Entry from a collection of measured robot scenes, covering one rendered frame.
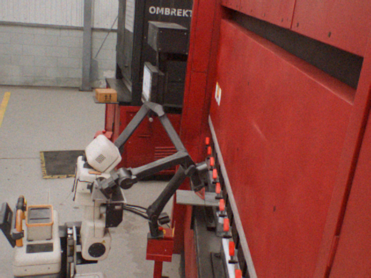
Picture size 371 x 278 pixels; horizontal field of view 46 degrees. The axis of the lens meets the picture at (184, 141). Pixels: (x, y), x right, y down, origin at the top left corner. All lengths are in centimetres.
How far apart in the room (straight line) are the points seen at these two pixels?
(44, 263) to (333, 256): 223
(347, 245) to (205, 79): 309
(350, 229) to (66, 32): 926
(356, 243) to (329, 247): 5
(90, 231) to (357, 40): 208
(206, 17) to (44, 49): 653
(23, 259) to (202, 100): 179
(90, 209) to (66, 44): 717
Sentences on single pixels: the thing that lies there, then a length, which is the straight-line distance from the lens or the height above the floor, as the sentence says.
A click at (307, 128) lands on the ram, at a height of 194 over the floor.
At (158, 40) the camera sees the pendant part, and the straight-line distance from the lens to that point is 354.
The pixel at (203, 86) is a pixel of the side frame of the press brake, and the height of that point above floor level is 154.
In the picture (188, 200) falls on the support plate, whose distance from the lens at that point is 278.
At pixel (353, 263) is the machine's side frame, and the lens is 41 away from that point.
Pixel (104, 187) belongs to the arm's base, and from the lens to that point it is 241.
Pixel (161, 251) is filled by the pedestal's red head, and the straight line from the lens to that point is 276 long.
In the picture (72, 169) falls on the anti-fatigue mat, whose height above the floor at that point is 1.
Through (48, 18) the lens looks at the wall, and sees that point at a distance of 952.
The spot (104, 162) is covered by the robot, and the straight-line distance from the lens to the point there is 251.
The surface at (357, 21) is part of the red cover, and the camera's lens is 94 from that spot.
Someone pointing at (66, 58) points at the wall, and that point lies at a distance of 964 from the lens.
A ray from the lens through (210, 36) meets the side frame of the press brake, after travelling 342.
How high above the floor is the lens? 225
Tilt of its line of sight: 19 degrees down
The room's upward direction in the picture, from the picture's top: 6 degrees clockwise
